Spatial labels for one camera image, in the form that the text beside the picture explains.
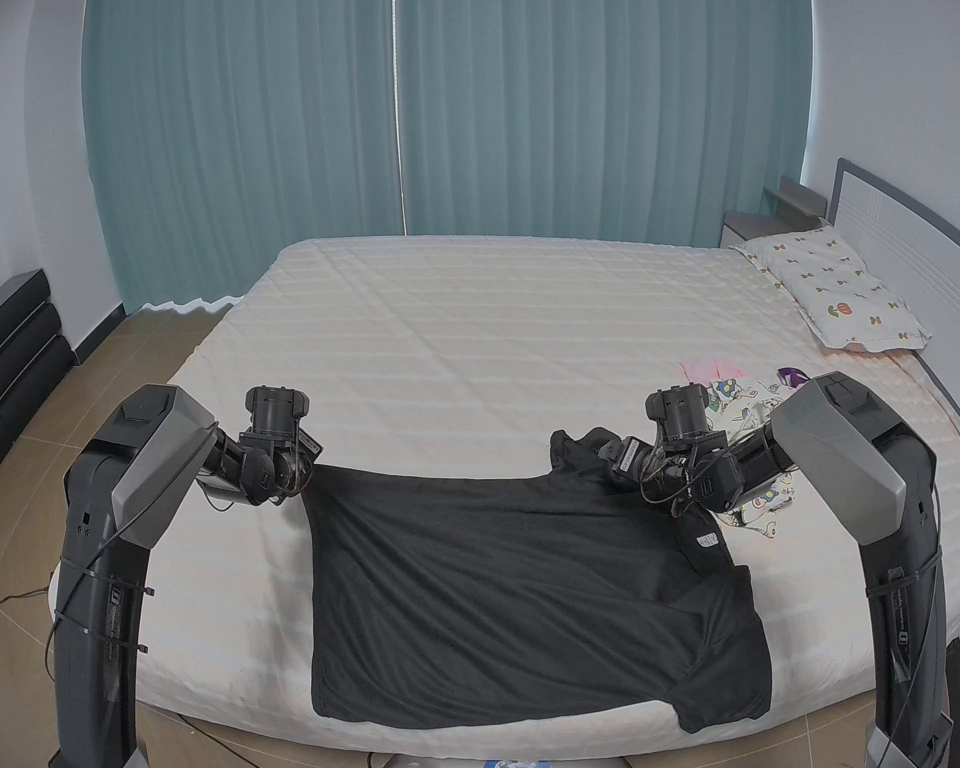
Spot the white printed pyjama top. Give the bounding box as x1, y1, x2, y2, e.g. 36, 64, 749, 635
705, 377, 802, 540

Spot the blue-green curtain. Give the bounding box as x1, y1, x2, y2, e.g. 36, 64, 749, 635
396, 0, 815, 245
81, 0, 406, 315

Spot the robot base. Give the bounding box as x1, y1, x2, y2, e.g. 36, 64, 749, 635
378, 753, 624, 768

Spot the bed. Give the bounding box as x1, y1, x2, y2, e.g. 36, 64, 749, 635
48, 157, 960, 759

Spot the grey bedside table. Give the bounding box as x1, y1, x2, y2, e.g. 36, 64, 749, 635
721, 176, 828, 249

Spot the light pink garment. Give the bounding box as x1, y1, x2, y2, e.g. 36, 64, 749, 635
678, 354, 751, 384

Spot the white printed pillow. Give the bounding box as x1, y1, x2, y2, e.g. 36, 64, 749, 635
731, 227, 933, 354

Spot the black chest of drawers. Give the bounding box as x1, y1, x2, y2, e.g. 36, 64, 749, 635
0, 270, 76, 462

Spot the black T-shirt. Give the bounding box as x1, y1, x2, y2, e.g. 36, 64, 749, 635
300, 426, 774, 735

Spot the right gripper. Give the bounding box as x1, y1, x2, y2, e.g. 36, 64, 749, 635
611, 438, 676, 500

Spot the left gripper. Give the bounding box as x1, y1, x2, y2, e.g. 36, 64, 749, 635
255, 429, 324, 505

